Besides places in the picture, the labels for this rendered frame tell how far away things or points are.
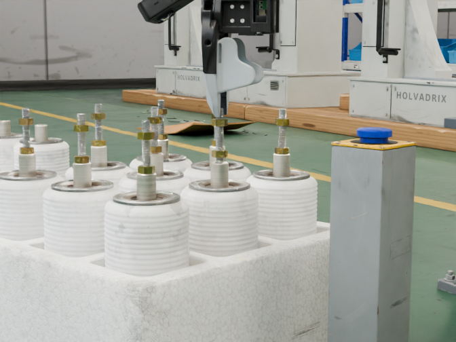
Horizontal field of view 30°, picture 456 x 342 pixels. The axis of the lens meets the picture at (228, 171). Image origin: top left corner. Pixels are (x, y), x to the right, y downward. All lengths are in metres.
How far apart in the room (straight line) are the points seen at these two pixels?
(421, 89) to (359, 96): 0.41
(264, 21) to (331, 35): 3.69
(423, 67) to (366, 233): 3.02
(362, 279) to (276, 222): 0.17
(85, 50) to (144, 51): 0.58
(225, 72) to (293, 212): 0.21
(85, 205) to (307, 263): 0.28
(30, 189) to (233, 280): 0.30
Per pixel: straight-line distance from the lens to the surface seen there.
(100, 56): 7.89
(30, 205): 1.11
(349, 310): 1.00
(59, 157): 1.50
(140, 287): 0.88
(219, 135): 1.03
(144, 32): 8.07
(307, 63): 4.59
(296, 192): 1.09
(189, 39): 5.79
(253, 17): 0.99
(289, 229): 1.09
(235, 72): 0.99
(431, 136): 3.57
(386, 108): 3.89
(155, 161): 1.11
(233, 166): 1.19
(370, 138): 0.97
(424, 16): 4.05
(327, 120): 4.11
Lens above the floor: 0.43
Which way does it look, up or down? 9 degrees down
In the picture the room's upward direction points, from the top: straight up
